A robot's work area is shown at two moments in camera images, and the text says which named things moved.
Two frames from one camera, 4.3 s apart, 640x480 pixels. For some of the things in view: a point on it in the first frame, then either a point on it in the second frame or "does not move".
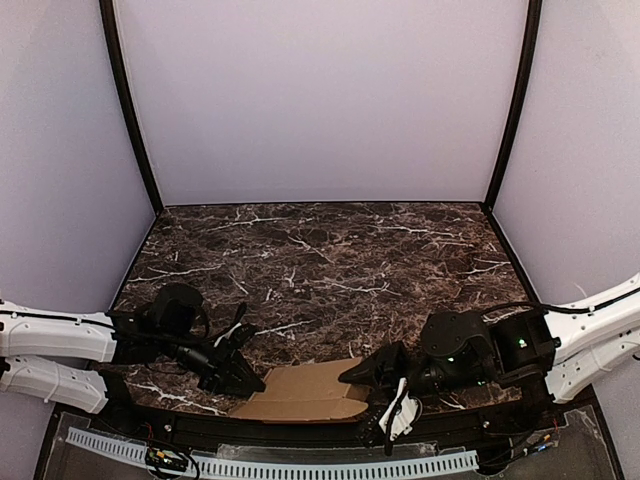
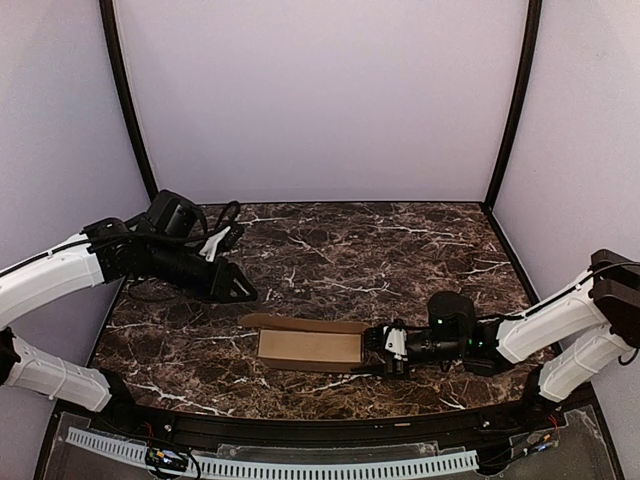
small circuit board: [162, 458] does not move
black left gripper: [220, 368] → [218, 279]
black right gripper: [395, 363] → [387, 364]
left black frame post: [108, 12] does not move
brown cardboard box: [306, 392] → [307, 343]
